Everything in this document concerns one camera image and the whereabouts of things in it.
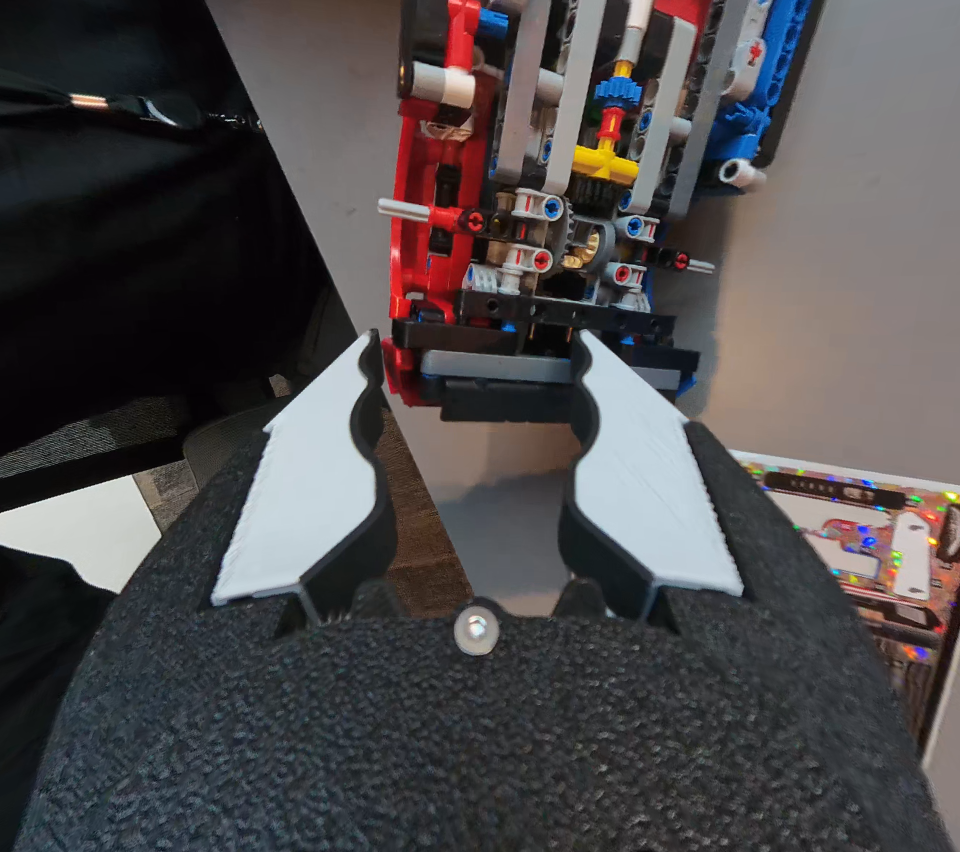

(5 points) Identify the holographic sticker sheet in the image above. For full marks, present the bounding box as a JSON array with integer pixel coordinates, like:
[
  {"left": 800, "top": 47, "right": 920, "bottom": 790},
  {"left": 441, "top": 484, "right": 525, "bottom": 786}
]
[{"left": 731, "top": 450, "right": 960, "bottom": 744}]

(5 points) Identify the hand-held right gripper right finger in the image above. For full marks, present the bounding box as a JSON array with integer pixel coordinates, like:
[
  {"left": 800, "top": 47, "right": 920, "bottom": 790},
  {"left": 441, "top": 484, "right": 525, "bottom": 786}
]
[{"left": 558, "top": 330, "right": 745, "bottom": 621}]

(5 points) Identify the toy brick race car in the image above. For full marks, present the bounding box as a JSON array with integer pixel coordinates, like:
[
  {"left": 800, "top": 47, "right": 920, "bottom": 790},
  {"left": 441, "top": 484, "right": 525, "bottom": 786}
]
[{"left": 378, "top": 0, "right": 852, "bottom": 427}]

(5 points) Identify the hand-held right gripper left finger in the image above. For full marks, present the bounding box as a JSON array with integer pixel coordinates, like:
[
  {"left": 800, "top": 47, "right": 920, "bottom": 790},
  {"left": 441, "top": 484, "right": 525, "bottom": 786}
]
[{"left": 211, "top": 330, "right": 397, "bottom": 624}]

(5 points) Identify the white panel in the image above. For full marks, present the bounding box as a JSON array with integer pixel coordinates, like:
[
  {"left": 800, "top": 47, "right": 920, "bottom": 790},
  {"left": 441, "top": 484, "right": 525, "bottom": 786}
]
[{"left": 0, "top": 475, "right": 165, "bottom": 594}]

